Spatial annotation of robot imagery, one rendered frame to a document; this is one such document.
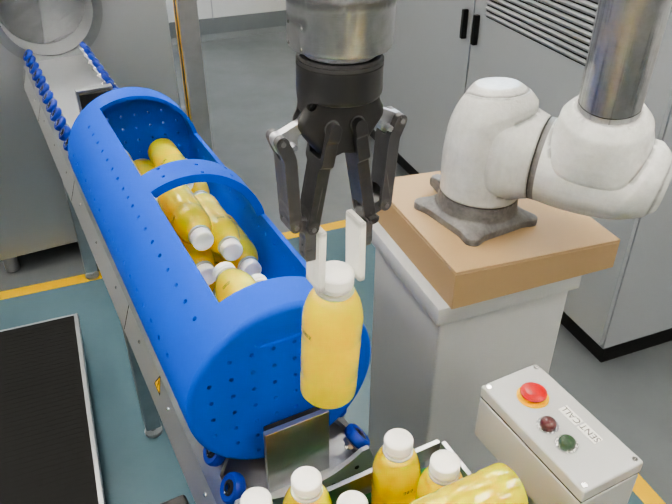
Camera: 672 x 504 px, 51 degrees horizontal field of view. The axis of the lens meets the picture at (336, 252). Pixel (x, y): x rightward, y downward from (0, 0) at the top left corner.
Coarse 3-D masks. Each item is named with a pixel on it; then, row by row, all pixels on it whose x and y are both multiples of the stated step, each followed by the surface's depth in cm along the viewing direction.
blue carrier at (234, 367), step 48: (144, 96) 152; (96, 144) 140; (144, 144) 163; (192, 144) 166; (96, 192) 133; (144, 192) 120; (240, 192) 127; (144, 240) 112; (144, 288) 108; (192, 288) 98; (288, 288) 95; (192, 336) 93; (240, 336) 90; (288, 336) 95; (192, 384) 91; (240, 384) 94; (288, 384) 99; (192, 432) 95; (240, 432) 99
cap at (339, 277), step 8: (328, 264) 72; (336, 264) 72; (344, 264) 72; (328, 272) 71; (336, 272) 71; (344, 272) 71; (352, 272) 71; (328, 280) 70; (336, 280) 70; (344, 280) 70; (352, 280) 71; (328, 288) 70; (336, 288) 70; (344, 288) 70; (336, 296) 71
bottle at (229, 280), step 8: (224, 272) 110; (232, 272) 109; (240, 272) 109; (216, 280) 110; (224, 280) 108; (232, 280) 107; (240, 280) 107; (248, 280) 107; (216, 288) 109; (224, 288) 107; (232, 288) 106; (240, 288) 105; (216, 296) 109; (224, 296) 106
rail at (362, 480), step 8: (416, 448) 104; (424, 448) 104; (432, 448) 105; (424, 456) 105; (368, 472) 100; (344, 480) 99; (352, 480) 99; (360, 480) 100; (368, 480) 101; (328, 488) 98; (336, 488) 98; (344, 488) 99; (352, 488) 100; (360, 488) 101; (336, 496) 99
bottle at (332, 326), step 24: (312, 288) 74; (312, 312) 72; (336, 312) 71; (360, 312) 73; (312, 336) 73; (336, 336) 72; (360, 336) 75; (312, 360) 75; (336, 360) 74; (312, 384) 78; (336, 384) 77; (336, 408) 80
